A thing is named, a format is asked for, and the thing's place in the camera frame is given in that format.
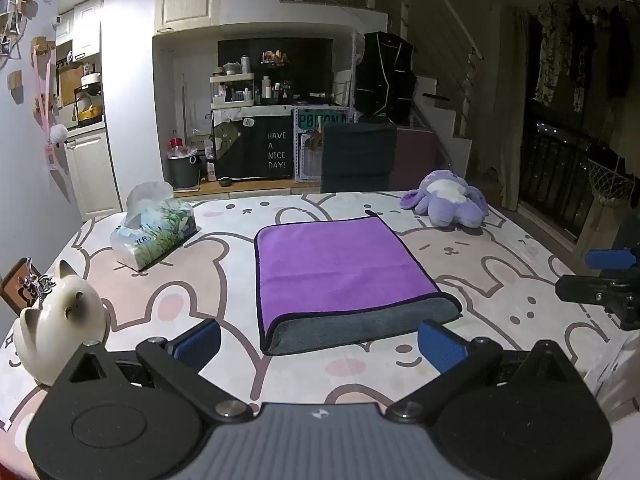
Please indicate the black balcony railing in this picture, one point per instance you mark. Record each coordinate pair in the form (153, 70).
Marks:
(560, 175)

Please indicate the green floral tissue box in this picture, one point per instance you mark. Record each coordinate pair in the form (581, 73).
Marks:
(157, 232)

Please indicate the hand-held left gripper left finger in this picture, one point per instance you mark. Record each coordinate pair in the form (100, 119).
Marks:
(199, 344)

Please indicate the beige curtain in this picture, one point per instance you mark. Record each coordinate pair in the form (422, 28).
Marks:
(510, 110)

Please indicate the white cat-shaped ceramic figure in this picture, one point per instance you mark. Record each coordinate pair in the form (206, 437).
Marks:
(57, 330)

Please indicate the hanging dark clothes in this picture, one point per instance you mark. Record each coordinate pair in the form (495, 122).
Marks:
(580, 55)

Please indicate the purple and grey towel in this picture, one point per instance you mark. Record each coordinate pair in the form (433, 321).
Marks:
(330, 270)

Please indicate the black vest with white trim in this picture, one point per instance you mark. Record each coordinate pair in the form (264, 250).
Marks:
(385, 77)

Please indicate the bunny printed blanket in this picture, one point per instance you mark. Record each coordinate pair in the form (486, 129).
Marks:
(500, 280)

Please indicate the white kitchen cabinet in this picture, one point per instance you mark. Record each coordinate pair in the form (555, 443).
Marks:
(92, 172)

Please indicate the grey bin with red lid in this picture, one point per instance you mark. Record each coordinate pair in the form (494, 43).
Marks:
(182, 165)

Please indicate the black framed yellow kettle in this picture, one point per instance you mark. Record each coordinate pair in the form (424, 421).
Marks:
(88, 105)

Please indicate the brown card holder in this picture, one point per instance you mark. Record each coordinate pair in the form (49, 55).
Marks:
(17, 287)

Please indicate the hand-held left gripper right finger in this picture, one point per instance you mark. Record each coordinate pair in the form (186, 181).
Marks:
(441, 349)

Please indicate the white tiered shelf rack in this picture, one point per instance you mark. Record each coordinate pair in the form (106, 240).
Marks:
(232, 87)

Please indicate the teal lettered sign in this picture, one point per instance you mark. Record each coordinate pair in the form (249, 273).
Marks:
(320, 119)

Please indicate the purple plush toy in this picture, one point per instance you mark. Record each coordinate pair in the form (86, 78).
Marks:
(450, 202)

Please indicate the black cabinet with white lettering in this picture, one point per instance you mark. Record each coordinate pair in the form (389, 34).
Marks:
(260, 147)

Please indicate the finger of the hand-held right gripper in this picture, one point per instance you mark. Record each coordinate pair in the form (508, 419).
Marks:
(612, 259)
(595, 291)

